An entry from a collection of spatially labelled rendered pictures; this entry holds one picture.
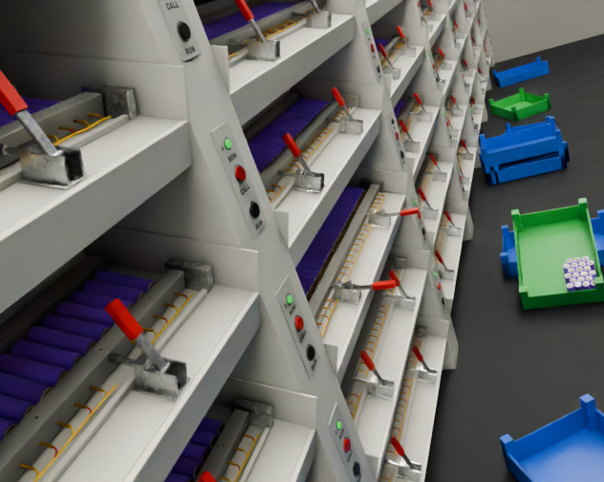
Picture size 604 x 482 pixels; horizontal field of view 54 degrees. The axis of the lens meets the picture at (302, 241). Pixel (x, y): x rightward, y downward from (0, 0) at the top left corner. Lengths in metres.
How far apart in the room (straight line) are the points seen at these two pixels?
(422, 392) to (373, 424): 0.35
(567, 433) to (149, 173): 1.02
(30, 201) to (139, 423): 0.19
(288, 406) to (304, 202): 0.28
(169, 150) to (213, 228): 0.11
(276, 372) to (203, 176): 0.25
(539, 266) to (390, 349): 0.75
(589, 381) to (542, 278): 0.40
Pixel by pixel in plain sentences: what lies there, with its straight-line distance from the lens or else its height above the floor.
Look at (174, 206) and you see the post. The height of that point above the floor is 0.79.
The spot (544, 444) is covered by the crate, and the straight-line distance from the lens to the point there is 1.31.
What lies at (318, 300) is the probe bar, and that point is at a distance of 0.89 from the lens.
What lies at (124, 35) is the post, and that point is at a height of 0.96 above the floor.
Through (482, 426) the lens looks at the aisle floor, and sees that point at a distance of 1.38.
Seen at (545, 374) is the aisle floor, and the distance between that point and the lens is 1.49.
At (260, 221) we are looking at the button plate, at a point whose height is 0.73.
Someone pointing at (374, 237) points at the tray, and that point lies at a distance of 1.12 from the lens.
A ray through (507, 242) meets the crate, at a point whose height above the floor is 0.03.
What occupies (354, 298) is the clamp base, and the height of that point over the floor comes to 0.50.
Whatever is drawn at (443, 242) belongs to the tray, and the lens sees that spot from 1.88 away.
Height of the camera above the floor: 0.94
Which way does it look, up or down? 22 degrees down
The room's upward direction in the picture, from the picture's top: 20 degrees counter-clockwise
